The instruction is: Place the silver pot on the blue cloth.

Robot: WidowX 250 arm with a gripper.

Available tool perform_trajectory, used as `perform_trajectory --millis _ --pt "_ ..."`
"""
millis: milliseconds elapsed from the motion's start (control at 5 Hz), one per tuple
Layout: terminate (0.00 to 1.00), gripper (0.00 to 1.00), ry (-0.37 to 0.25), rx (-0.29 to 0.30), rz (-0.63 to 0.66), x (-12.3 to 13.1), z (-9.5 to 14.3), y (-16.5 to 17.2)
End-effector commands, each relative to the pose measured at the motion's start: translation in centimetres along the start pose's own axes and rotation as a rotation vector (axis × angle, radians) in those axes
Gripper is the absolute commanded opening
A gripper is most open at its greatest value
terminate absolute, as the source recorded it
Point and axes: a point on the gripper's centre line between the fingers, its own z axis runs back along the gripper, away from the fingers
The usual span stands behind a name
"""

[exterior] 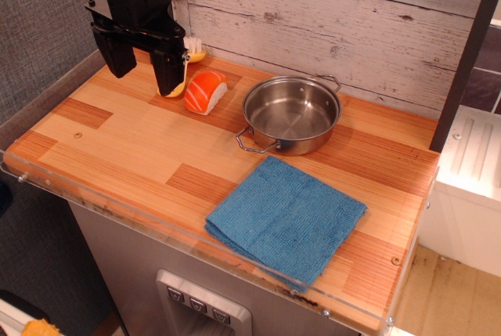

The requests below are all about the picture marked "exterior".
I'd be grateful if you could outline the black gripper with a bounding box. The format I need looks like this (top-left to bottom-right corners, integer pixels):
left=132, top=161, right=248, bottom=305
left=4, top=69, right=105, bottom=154
left=85, top=0, right=187, bottom=96

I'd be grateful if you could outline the silver pot with handles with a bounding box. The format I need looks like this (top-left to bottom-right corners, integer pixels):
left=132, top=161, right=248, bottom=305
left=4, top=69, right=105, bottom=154
left=236, top=74, right=342, bottom=156

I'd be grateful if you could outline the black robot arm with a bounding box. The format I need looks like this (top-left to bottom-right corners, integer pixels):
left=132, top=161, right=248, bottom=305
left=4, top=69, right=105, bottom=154
left=86, top=0, right=189, bottom=97

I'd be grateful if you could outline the blue folded cloth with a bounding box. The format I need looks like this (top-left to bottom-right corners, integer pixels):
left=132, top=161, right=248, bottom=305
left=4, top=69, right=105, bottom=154
left=205, top=157, right=367, bottom=293

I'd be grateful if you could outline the yellow dish brush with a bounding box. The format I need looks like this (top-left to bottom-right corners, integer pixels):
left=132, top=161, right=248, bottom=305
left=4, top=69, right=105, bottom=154
left=157, top=36, right=206, bottom=98

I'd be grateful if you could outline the salmon sushi toy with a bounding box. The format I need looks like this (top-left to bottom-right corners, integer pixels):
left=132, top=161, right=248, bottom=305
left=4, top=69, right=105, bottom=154
left=184, top=70, right=228, bottom=116

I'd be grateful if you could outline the clear acrylic table guard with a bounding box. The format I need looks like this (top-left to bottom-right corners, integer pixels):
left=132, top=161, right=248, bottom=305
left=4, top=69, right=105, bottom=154
left=4, top=140, right=439, bottom=335

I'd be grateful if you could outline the grey cabinet with dispenser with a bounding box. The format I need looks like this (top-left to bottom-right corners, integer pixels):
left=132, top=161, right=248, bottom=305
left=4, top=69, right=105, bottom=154
left=70, top=204, right=357, bottom=335

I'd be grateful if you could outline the yellow object bottom left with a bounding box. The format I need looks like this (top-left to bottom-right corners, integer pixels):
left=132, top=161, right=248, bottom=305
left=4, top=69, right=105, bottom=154
left=20, top=320, right=61, bottom=336

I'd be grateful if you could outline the white toy sink unit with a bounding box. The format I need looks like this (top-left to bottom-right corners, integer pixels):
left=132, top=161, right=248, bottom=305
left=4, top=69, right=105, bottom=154
left=418, top=107, right=500, bottom=276

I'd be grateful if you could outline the dark vertical post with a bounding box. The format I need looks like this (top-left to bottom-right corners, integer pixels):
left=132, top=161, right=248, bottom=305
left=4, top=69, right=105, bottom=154
left=429, top=0, right=499, bottom=153

